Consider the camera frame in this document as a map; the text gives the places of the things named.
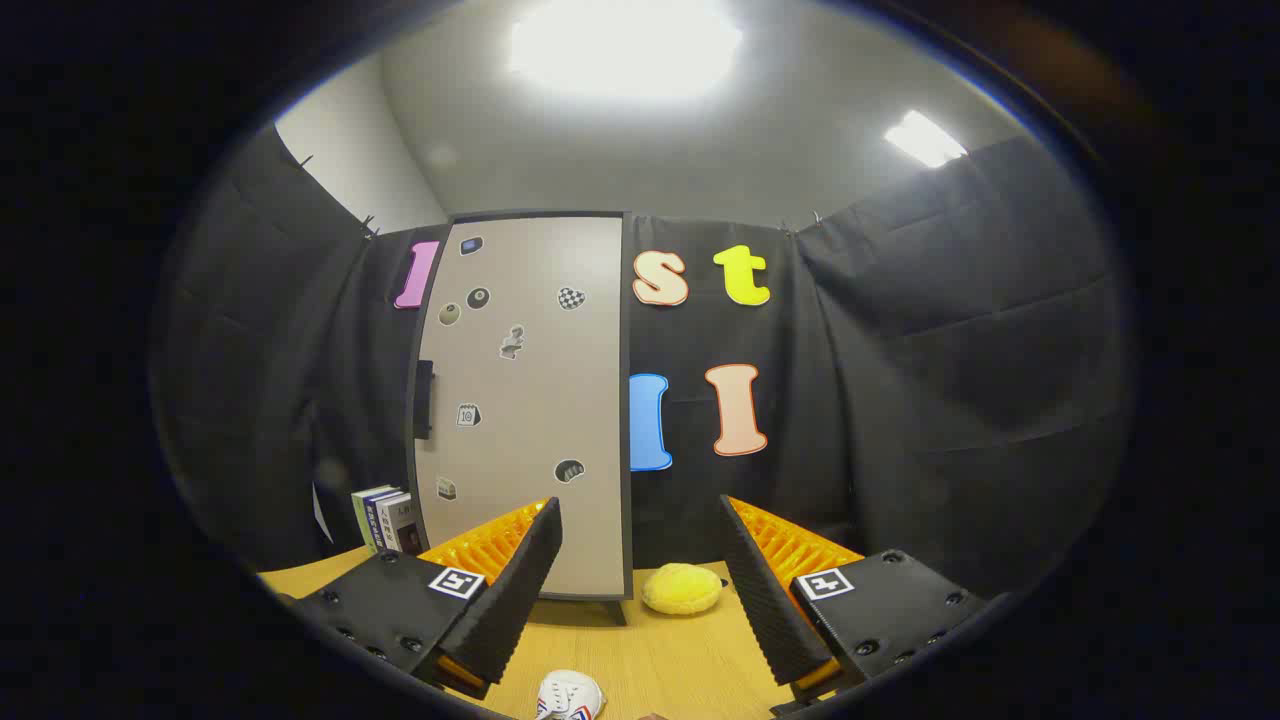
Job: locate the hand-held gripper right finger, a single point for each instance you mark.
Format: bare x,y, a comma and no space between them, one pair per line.
770,610

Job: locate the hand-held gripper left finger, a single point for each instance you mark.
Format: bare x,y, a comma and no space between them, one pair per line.
510,610

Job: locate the white canvas shoe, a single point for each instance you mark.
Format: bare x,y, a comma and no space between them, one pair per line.
568,697

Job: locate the beige shoe cabinet door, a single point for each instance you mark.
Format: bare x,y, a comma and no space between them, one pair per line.
540,400

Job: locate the grey shoe cabinet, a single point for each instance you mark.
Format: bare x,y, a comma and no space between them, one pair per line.
626,330

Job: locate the round yellow sponge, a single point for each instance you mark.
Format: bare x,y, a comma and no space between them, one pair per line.
681,588

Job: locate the white spine book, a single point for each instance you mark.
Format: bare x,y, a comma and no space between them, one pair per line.
402,525

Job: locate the dark blue spine book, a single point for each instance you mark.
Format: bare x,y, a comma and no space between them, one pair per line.
375,522

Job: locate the green spine book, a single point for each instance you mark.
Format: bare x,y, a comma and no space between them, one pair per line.
360,515

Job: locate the white paper sheet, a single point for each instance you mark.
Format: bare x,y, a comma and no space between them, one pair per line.
320,512

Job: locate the black backdrop cloth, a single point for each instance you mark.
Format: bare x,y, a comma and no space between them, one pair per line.
900,380

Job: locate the small ceiling light panel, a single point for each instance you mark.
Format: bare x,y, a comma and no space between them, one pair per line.
925,138

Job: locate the large ceiling light panel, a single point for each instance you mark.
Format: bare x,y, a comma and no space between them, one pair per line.
625,45

